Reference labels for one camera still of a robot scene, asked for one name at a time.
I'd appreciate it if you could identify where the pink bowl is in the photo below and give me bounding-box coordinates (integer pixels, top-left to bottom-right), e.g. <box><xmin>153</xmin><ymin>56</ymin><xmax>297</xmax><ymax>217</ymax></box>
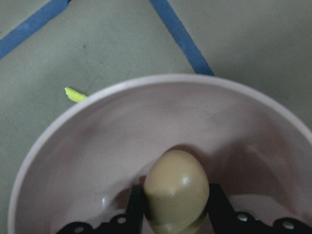
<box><xmin>8</xmin><ymin>75</ymin><xmax>312</xmax><ymax>234</ymax></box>

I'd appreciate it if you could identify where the brown egg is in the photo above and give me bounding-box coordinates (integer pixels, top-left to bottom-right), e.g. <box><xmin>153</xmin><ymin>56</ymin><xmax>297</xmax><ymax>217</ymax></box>
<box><xmin>143</xmin><ymin>150</ymin><xmax>210</xmax><ymax>234</ymax></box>

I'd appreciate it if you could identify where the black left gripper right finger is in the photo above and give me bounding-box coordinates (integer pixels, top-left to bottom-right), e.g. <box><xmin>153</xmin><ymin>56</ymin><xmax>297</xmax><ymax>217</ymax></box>
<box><xmin>207</xmin><ymin>183</ymin><xmax>312</xmax><ymax>234</ymax></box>

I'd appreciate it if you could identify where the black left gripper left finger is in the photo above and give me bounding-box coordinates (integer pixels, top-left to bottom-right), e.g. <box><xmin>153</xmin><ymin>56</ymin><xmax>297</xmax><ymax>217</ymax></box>
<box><xmin>58</xmin><ymin>185</ymin><xmax>145</xmax><ymax>234</ymax></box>

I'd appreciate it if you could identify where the yellow-green scrap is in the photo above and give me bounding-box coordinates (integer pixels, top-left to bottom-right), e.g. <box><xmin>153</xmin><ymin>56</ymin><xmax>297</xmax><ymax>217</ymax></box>
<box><xmin>64</xmin><ymin>87</ymin><xmax>87</xmax><ymax>103</ymax></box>

